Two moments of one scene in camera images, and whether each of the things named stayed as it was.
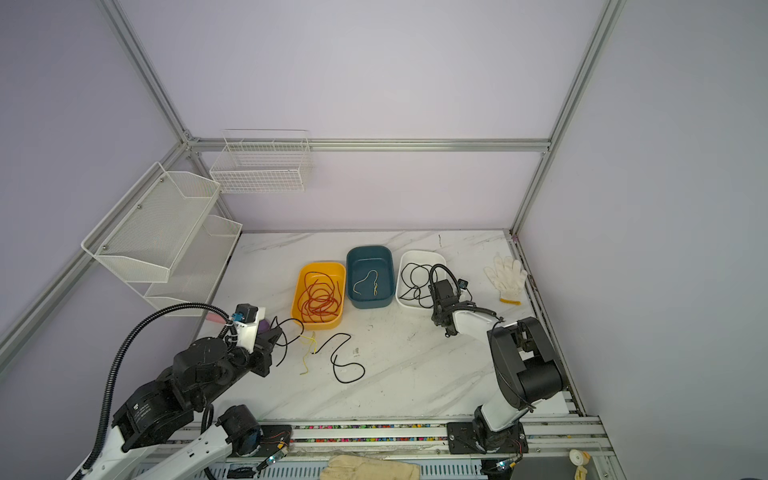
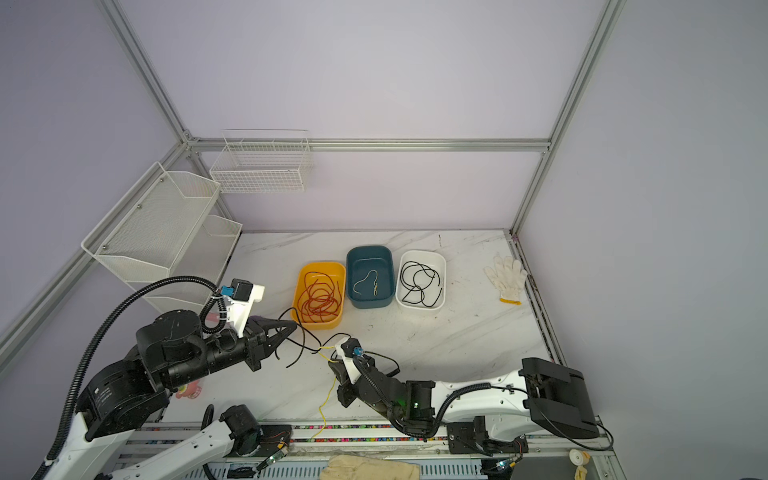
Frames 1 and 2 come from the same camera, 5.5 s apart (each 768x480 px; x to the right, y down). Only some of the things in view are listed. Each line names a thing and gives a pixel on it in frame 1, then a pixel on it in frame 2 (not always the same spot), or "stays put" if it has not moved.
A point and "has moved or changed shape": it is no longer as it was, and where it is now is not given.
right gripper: (436, 314) -> (345, 397)
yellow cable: (375, 290) stays put
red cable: (319, 297) stays put
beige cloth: (362, 467) stays put
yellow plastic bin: (319, 296) stays put
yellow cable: (315, 347) has moved or changed shape
